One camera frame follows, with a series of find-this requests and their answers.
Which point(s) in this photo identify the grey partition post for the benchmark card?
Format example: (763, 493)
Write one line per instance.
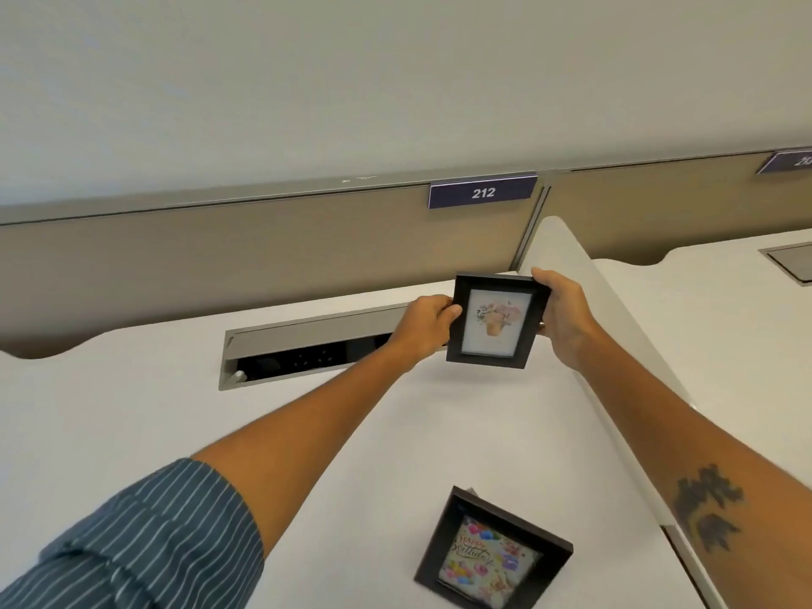
(534, 221)

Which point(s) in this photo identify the blue striped shirt sleeve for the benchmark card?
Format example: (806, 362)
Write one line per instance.
(146, 539)

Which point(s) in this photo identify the person's right hand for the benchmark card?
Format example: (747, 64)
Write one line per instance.
(568, 320)

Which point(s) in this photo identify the black frame with colourful picture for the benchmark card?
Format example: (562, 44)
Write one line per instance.
(488, 558)

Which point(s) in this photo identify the person's left thumb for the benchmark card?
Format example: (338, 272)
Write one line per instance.
(450, 313)

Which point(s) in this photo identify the person's left hand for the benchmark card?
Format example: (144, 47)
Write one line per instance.
(418, 329)

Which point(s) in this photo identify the black power socket strip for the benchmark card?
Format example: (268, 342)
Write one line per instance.
(311, 359)

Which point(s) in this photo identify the beige desk partition panel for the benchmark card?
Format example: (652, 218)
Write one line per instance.
(672, 209)
(222, 266)

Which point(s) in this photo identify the blue number sign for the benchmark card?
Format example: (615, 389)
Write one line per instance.
(482, 192)
(786, 162)

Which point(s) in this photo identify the person's right thumb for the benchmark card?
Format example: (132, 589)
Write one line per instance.
(543, 276)

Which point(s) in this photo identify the person's right forearm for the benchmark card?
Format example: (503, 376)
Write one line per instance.
(685, 462)

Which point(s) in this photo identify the white side divider panel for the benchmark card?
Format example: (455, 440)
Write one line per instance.
(571, 253)

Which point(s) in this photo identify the person's left forearm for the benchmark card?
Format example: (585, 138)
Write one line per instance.
(304, 431)

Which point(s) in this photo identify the black frame with flower picture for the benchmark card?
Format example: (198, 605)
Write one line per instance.
(498, 320)

